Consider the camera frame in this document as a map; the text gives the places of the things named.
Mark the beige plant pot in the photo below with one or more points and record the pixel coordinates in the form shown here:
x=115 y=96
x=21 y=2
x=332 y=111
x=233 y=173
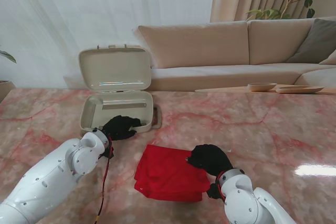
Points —
x=5 y=90

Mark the shallow wooden dish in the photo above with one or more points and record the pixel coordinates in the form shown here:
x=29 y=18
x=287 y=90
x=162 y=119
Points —
x=299 y=89

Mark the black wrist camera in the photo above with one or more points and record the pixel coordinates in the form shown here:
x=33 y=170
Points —
x=213 y=192
x=110 y=152

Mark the white sheer curtain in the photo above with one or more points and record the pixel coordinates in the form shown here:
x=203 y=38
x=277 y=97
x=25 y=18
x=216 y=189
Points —
x=78 y=11

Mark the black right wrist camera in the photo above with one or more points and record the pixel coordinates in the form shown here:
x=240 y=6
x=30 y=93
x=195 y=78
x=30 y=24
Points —
x=213 y=192

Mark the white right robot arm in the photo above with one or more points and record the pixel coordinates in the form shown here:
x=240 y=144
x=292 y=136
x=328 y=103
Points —
x=244 y=197

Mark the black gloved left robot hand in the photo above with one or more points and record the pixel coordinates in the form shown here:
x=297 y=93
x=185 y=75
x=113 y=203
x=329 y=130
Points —
x=119 y=128

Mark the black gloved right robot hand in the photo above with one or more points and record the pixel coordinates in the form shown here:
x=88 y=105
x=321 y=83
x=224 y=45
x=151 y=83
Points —
x=210 y=159

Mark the brown sofa cushion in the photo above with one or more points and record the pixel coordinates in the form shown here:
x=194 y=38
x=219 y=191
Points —
x=315 y=41

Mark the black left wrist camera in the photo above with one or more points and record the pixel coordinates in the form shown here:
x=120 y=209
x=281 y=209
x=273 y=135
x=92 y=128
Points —
x=110 y=152

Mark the cream sofa cushion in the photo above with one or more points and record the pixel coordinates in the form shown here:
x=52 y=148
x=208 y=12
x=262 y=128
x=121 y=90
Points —
x=331 y=60

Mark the deep wooden bowl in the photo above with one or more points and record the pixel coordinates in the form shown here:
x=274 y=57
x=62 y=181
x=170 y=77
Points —
x=261 y=86

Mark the beige hard-shell suitcase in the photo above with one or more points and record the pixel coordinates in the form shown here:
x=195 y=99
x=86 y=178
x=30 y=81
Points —
x=115 y=66

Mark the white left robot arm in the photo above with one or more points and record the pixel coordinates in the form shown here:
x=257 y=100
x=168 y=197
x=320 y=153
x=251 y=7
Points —
x=52 y=176

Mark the red shirt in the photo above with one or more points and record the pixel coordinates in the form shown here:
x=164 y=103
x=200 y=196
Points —
x=168 y=174

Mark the beige sectional sofa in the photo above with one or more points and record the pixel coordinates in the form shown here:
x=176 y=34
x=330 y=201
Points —
x=199 y=43

